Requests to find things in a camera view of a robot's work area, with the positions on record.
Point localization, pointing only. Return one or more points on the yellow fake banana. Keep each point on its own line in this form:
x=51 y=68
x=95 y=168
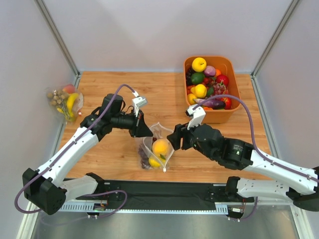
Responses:
x=71 y=104

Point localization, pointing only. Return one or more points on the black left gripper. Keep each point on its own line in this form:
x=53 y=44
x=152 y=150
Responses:
x=136 y=123

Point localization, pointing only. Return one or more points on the aluminium frame post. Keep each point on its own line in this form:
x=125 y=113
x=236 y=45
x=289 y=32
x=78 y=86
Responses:
x=57 y=36
x=276 y=35

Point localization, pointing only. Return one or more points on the aluminium frame post right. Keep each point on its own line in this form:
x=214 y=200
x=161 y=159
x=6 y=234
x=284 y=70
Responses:
x=276 y=35

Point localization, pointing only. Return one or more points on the purple fake eggplant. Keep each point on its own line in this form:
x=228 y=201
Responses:
x=214 y=104

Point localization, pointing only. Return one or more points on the green fake lime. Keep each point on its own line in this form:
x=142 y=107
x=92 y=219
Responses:
x=197 y=78

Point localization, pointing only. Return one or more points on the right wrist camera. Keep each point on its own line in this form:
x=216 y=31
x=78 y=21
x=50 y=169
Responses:
x=196 y=114

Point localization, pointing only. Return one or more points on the small yellow fake lemon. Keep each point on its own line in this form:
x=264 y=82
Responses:
x=154 y=163

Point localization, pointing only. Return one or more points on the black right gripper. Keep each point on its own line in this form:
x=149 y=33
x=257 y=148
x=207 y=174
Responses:
x=186 y=139

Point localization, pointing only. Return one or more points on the red purple fake grapes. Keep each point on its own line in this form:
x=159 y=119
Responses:
x=220 y=89

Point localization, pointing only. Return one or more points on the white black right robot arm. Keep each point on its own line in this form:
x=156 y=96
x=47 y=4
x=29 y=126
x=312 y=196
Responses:
x=287 y=181

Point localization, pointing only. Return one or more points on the brown fake longan bunch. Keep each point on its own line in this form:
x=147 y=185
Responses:
x=57 y=98

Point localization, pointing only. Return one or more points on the yellow fake lemon large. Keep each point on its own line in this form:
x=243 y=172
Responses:
x=200 y=91

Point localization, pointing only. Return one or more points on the clear polka dot zip bag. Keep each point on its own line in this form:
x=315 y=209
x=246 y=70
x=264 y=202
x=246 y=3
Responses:
x=159 y=131

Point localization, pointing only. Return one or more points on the red fake peach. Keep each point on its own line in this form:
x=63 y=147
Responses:
x=69 y=89

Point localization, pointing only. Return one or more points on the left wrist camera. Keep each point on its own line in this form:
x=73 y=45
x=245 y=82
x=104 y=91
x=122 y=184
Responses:
x=137 y=103

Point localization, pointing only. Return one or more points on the purple fake onion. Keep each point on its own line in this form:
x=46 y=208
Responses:
x=209 y=71

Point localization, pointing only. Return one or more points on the orange yellow fake peach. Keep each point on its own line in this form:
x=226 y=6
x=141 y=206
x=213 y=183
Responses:
x=160 y=147

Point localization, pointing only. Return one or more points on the dark purple fake grapes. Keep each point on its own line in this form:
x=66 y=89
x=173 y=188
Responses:
x=144 y=159

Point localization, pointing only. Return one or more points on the orange plastic bin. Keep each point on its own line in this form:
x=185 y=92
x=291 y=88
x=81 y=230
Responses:
x=223 y=66

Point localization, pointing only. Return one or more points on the red fake apple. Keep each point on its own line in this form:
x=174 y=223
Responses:
x=222 y=79

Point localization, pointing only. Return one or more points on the aluminium frame post left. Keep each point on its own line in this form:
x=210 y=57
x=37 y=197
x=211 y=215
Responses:
x=57 y=36

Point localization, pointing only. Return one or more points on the clear bag with banana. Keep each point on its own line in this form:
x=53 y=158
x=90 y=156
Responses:
x=62 y=110

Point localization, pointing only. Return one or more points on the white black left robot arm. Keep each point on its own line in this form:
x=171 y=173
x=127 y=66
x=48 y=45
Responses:
x=46 y=186

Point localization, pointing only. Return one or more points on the yellow fake apple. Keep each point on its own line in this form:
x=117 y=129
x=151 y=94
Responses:
x=199 y=64

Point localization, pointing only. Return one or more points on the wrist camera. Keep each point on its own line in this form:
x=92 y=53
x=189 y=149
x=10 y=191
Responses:
x=137 y=103
x=196 y=114

